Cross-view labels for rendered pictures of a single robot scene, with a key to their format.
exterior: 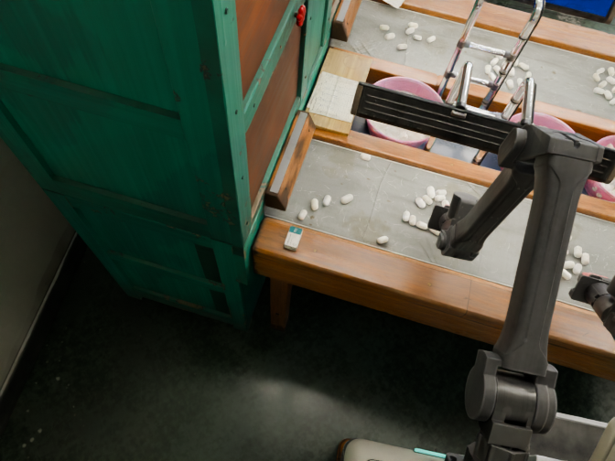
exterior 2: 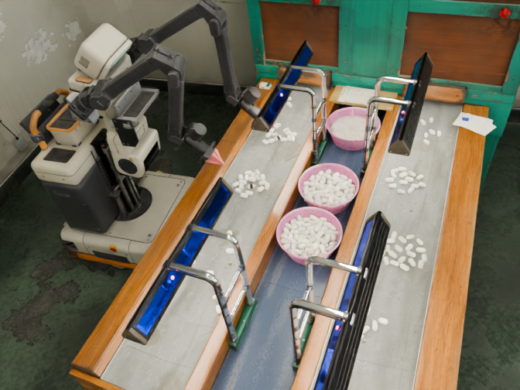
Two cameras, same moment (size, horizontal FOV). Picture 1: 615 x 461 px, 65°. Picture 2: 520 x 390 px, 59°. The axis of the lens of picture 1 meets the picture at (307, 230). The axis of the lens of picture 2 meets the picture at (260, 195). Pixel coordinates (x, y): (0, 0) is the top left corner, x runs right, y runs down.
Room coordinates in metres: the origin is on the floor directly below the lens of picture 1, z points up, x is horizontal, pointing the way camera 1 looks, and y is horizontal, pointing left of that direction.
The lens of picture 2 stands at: (1.19, -2.11, 2.24)
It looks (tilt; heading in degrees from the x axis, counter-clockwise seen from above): 46 degrees down; 109
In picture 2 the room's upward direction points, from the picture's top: 9 degrees counter-clockwise
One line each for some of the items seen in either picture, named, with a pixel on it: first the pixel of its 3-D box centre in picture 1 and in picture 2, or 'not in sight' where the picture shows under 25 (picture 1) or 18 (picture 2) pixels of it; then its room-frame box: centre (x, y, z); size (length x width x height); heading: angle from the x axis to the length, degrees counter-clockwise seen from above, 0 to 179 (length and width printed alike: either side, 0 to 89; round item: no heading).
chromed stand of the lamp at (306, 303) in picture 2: not in sight; (327, 322); (1.10, -1.41, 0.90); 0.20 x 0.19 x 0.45; 81
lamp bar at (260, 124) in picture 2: (484, 127); (284, 82); (0.78, -0.37, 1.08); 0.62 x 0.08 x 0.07; 81
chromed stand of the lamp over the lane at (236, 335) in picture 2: not in sight; (213, 288); (0.70, -1.35, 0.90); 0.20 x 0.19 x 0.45; 81
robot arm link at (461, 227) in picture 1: (493, 207); (225, 60); (0.51, -0.35, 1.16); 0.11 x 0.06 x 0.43; 86
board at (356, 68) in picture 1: (338, 90); (363, 97); (1.11, -0.03, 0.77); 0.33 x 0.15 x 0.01; 171
